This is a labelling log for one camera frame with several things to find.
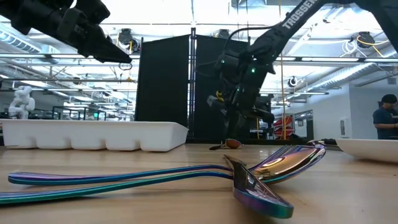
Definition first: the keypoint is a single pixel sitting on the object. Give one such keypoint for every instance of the black metal table frame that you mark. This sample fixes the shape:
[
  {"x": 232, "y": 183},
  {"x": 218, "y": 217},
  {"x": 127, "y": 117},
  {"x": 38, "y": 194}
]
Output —
[{"x": 273, "y": 142}]

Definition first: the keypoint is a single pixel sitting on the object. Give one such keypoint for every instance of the white wall box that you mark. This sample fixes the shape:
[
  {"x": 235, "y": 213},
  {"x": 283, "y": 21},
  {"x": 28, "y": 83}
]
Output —
[{"x": 344, "y": 127}]

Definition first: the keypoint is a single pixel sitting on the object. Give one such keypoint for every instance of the white round plate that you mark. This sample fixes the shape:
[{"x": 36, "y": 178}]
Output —
[{"x": 370, "y": 149}]

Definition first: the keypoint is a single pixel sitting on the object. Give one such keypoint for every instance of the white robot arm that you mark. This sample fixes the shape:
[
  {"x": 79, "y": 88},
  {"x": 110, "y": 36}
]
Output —
[{"x": 21, "y": 102}]

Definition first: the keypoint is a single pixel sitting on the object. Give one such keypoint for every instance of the person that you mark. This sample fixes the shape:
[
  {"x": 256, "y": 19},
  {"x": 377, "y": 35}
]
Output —
[{"x": 385, "y": 121}]

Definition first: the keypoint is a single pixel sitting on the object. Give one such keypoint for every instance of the black folding divider panel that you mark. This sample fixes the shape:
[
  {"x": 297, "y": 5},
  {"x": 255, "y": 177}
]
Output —
[{"x": 161, "y": 87}]

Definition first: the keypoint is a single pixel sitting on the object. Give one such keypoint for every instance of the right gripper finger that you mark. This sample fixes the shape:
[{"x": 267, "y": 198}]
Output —
[
  {"x": 225, "y": 124},
  {"x": 234, "y": 124}
]

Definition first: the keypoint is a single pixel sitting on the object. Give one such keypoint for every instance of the white plastic cutlery tray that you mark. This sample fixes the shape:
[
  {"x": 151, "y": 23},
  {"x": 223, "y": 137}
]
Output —
[{"x": 93, "y": 133}]

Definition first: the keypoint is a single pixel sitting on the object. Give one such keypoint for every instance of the iridescent rainbow fork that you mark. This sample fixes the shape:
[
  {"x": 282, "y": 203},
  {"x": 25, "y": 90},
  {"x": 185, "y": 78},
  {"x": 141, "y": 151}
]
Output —
[{"x": 62, "y": 178}]

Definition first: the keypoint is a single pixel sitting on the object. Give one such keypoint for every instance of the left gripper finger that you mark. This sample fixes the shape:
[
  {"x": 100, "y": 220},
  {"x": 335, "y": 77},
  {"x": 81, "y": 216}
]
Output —
[{"x": 102, "y": 49}]

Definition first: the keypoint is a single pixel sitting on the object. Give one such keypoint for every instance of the red equipment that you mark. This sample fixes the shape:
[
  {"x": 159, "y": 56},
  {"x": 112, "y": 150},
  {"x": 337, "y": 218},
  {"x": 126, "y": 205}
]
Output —
[{"x": 287, "y": 123}]

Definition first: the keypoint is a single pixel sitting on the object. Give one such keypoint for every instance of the iridescent rainbow knife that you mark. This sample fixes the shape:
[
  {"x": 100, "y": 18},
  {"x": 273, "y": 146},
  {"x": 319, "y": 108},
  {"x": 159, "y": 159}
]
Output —
[{"x": 258, "y": 193}]

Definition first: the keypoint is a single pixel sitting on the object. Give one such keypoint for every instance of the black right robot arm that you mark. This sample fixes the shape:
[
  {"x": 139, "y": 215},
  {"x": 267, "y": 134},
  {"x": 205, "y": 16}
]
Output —
[{"x": 292, "y": 23}]

